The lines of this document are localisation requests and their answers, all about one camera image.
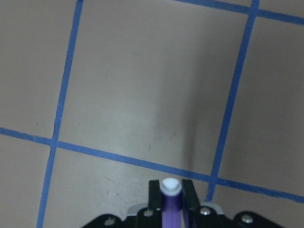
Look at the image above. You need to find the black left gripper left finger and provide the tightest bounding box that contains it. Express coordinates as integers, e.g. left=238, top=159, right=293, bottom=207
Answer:
left=148, top=180, right=162, bottom=211

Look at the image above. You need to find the purple highlighter pen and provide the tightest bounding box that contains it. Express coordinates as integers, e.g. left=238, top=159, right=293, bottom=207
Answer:
left=160, top=178, right=182, bottom=228

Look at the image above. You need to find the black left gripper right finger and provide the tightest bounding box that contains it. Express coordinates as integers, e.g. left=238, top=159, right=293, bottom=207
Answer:
left=181, top=179, right=200, bottom=214

